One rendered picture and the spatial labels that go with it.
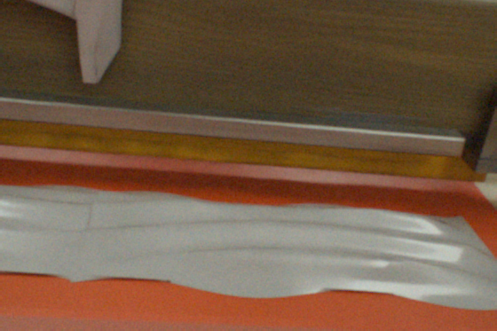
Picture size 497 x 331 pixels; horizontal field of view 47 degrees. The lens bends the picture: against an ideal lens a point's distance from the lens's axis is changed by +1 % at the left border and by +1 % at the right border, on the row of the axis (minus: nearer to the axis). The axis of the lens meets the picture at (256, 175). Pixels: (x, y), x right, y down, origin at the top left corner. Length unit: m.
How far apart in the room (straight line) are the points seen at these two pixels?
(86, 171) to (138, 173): 0.03
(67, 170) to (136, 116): 0.05
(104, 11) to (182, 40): 0.04
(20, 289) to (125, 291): 0.04
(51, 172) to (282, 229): 0.12
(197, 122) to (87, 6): 0.07
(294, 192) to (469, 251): 0.09
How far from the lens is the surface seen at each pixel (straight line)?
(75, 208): 0.25
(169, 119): 0.27
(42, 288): 0.22
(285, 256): 0.23
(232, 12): 0.27
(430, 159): 0.32
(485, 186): 0.35
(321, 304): 0.22
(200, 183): 0.29
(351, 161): 0.31
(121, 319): 0.20
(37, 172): 0.30
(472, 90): 0.30
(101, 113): 0.27
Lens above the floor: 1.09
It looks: 26 degrees down
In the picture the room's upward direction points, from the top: 8 degrees clockwise
